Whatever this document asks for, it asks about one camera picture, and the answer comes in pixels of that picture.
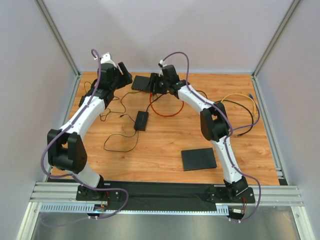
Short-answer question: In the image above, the aluminium front frame rail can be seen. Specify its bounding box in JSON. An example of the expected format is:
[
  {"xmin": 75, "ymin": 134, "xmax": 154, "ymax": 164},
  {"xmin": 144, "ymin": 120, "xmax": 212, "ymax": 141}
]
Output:
[{"xmin": 17, "ymin": 180, "xmax": 316, "ymax": 240}]

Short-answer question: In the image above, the yellow ethernet cable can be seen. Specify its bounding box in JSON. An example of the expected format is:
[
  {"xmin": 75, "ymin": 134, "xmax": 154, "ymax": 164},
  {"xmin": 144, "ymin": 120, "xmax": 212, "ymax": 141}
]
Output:
[{"xmin": 221, "ymin": 93, "xmax": 258, "ymax": 117}]

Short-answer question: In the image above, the right aluminium frame post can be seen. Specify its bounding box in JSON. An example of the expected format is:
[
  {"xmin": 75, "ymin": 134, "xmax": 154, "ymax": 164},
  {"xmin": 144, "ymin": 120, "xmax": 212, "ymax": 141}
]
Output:
[{"xmin": 251, "ymin": 0, "xmax": 301, "ymax": 78}]

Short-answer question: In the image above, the left aluminium frame post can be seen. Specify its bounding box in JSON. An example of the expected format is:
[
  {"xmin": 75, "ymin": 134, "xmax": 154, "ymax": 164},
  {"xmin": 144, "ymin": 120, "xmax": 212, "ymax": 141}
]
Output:
[{"xmin": 34, "ymin": 0, "xmax": 80, "ymax": 77}]

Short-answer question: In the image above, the blue ethernet cable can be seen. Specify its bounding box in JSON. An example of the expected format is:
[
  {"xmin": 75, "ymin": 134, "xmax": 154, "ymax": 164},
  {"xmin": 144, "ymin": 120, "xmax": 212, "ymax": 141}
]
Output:
[{"xmin": 232, "ymin": 92, "xmax": 261, "ymax": 132}]

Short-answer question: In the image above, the black switch power cable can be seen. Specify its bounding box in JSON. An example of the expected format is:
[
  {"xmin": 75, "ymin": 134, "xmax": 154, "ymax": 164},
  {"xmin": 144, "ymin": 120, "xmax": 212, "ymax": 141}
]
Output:
[{"xmin": 103, "ymin": 113, "xmax": 140, "ymax": 153}]

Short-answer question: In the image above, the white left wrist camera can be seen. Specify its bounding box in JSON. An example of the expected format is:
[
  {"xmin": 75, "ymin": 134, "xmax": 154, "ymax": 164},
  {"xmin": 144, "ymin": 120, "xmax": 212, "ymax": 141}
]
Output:
[{"xmin": 100, "ymin": 52, "xmax": 117, "ymax": 67}]

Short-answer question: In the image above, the red ethernet cable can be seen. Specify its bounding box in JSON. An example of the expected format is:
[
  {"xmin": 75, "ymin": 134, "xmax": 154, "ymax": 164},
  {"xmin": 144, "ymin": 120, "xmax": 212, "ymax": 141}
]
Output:
[{"xmin": 149, "ymin": 91, "xmax": 185, "ymax": 118}]

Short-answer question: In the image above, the black cable with usb plug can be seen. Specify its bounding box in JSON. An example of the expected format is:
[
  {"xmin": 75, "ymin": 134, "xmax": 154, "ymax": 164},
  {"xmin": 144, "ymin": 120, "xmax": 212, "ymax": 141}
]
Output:
[{"xmin": 145, "ymin": 88, "xmax": 209, "ymax": 112}]

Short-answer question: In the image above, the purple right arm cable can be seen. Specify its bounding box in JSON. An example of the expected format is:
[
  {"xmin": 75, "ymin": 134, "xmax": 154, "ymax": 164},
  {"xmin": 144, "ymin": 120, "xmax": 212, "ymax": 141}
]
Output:
[{"xmin": 161, "ymin": 51, "xmax": 262, "ymax": 223}]

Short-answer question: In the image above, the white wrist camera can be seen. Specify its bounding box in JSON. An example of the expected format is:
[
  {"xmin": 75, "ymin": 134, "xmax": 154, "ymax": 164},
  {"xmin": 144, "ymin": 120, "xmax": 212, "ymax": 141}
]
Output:
[
  {"xmin": 100, "ymin": 52, "xmax": 117, "ymax": 67},
  {"xmin": 158, "ymin": 59, "xmax": 170, "ymax": 76}
]

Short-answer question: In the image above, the black power adapter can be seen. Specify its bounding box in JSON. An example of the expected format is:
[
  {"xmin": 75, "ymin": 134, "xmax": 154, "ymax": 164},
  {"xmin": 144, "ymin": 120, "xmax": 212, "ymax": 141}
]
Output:
[{"xmin": 78, "ymin": 95, "xmax": 86, "ymax": 108}]

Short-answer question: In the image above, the black network switch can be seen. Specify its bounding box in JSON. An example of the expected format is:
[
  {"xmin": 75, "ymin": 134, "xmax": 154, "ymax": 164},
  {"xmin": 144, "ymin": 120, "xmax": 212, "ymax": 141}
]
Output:
[
  {"xmin": 131, "ymin": 75, "xmax": 151, "ymax": 93},
  {"xmin": 181, "ymin": 148, "xmax": 217, "ymax": 172}
]

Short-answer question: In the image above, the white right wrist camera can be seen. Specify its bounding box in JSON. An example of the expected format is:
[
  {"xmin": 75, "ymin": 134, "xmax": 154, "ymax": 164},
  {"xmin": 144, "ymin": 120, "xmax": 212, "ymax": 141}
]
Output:
[{"xmin": 158, "ymin": 59, "xmax": 170, "ymax": 76}]

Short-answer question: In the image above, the black ethernet cable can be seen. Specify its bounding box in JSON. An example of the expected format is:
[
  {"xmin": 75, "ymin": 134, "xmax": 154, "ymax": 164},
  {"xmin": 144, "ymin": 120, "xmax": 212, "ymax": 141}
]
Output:
[{"xmin": 219, "ymin": 99, "xmax": 255, "ymax": 138}]

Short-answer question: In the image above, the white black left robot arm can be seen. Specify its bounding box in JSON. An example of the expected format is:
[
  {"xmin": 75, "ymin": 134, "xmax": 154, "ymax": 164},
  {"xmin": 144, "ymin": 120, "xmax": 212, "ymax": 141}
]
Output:
[{"xmin": 47, "ymin": 60, "xmax": 133, "ymax": 189}]

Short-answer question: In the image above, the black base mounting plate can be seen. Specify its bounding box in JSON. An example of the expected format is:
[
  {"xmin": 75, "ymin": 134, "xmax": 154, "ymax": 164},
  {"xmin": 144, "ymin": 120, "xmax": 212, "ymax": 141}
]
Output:
[{"xmin": 76, "ymin": 180, "xmax": 256, "ymax": 213}]

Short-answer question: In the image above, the small black box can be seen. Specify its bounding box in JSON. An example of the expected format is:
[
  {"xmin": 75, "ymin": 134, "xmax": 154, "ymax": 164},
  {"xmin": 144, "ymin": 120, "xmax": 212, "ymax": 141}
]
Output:
[{"xmin": 134, "ymin": 111, "xmax": 149, "ymax": 132}]

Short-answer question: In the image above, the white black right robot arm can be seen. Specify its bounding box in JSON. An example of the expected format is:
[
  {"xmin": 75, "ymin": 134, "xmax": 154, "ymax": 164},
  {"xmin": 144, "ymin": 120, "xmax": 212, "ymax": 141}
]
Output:
[{"xmin": 149, "ymin": 63, "xmax": 248, "ymax": 198}]

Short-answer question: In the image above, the aluminium frame post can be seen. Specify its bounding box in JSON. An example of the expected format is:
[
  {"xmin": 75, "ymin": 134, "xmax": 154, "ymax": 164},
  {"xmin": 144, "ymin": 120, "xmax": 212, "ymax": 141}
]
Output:
[
  {"xmin": 251, "ymin": 0, "xmax": 301, "ymax": 78},
  {"xmin": 34, "ymin": 0, "xmax": 80, "ymax": 77}
]

